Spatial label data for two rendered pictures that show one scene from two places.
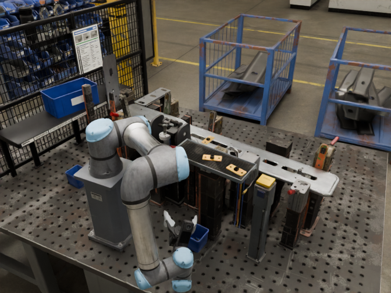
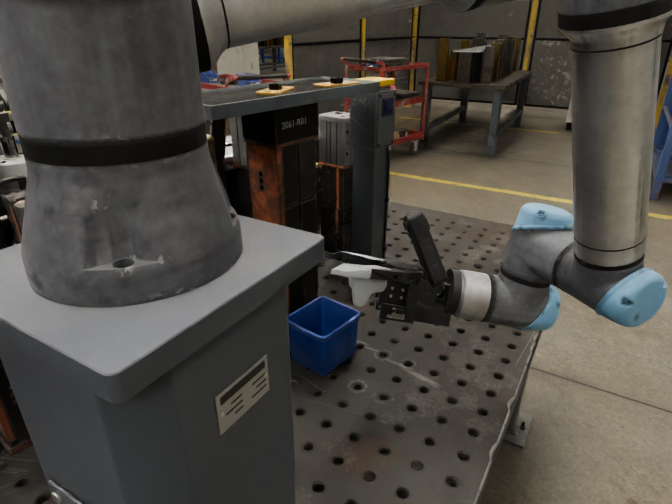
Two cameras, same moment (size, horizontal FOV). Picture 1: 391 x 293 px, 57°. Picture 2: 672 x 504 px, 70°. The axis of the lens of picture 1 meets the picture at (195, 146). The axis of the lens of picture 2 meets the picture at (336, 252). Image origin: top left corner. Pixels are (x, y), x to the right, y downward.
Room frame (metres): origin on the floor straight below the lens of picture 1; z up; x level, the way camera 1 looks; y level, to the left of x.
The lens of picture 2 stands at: (1.14, 0.72, 1.26)
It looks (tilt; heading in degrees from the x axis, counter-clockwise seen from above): 26 degrees down; 276
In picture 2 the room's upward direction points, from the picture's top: straight up
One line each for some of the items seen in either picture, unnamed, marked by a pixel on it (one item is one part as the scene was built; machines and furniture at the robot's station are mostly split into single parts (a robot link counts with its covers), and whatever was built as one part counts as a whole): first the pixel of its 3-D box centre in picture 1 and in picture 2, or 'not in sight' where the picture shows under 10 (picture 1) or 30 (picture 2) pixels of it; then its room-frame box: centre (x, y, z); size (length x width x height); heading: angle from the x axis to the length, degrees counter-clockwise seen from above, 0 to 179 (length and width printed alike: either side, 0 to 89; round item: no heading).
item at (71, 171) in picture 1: (78, 177); not in sight; (1.71, 0.70, 0.74); 0.11 x 0.10 x 0.09; 56
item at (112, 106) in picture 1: (116, 130); not in sight; (1.91, 0.49, 0.95); 0.03 x 0.01 x 0.50; 56
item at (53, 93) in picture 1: (71, 96); not in sight; (2.07, 0.78, 1.10); 0.30 x 0.17 x 0.13; 136
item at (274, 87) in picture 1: (251, 68); not in sight; (4.13, -0.66, 0.47); 1.20 x 0.80 x 0.95; 153
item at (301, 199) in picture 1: (294, 215); (340, 185); (1.24, -0.46, 0.88); 0.11 x 0.10 x 0.36; 146
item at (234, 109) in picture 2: (212, 159); (279, 93); (1.31, -0.07, 1.16); 0.37 x 0.14 x 0.02; 56
